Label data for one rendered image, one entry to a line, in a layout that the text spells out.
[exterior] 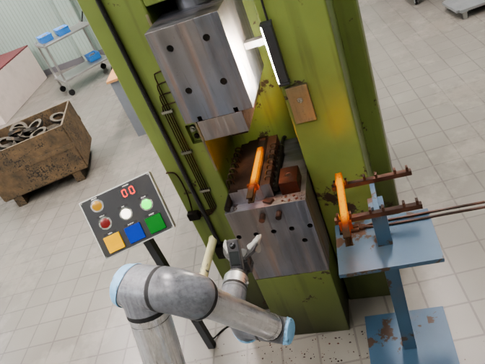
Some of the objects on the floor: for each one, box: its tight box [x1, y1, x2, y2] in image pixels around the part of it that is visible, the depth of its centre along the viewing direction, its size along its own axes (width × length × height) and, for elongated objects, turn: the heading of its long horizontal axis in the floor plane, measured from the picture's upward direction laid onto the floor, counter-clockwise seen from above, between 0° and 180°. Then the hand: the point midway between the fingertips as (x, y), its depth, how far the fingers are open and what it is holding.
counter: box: [0, 45, 47, 126], centre depth 865 cm, size 66×206×70 cm, turn 26°
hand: (242, 235), depth 188 cm, fingers open, 14 cm apart
